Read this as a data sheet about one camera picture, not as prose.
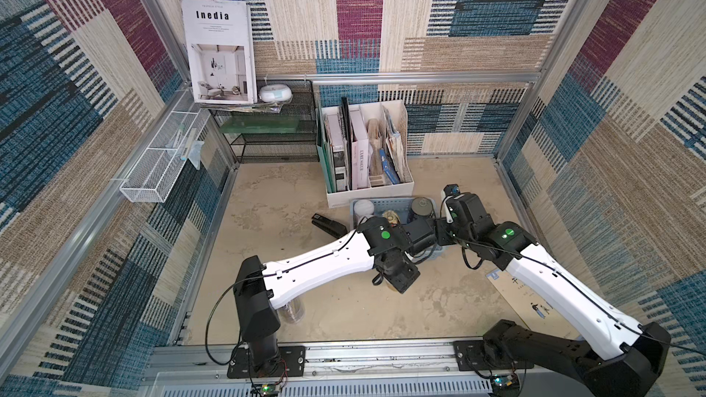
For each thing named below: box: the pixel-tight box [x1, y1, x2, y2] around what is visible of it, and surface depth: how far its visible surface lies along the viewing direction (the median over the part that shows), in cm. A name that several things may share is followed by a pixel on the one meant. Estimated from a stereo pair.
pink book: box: [348, 104, 370, 191], surface depth 96 cm
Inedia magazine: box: [181, 0, 259, 105], surface depth 79 cm
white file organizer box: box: [320, 99, 415, 209], surface depth 102 cm
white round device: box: [259, 83, 293, 103], surface depth 89 cm
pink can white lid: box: [353, 198, 376, 225], surface depth 93 cm
